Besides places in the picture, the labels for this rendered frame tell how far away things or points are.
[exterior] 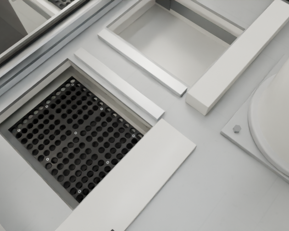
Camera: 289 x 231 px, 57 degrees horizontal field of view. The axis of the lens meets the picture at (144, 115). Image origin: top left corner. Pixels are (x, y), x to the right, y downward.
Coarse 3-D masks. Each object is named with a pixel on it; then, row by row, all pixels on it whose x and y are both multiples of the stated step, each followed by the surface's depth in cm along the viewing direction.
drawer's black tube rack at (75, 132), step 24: (72, 96) 59; (96, 96) 58; (48, 120) 56; (72, 120) 56; (96, 120) 59; (24, 144) 54; (48, 144) 54; (72, 144) 57; (96, 144) 56; (120, 144) 56; (48, 168) 54; (72, 168) 54; (96, 168) 54; (72, 192) 52
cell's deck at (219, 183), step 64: (128, 0) 64; (192, 0) 65; (256, 0) 64; (64, 64) 58; (128, 64) 56; (256, 64) 56; (192, 128) 50; (0, 192) 45; (192, 192) 45; (256, 192) 44
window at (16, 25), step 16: (0, 0) 43; (16, 0) 46; (32, 0) 48; (48, 0) 50; (64, 0) 53; (80, 0) 57; (0, 16) 45; (16, 16) 47; (32, 16) 50; (48, 16) 53; (0, 32) 47; (16, 32) 49; (32, 32) 52; (0, 48) 49; (16, 48) 52
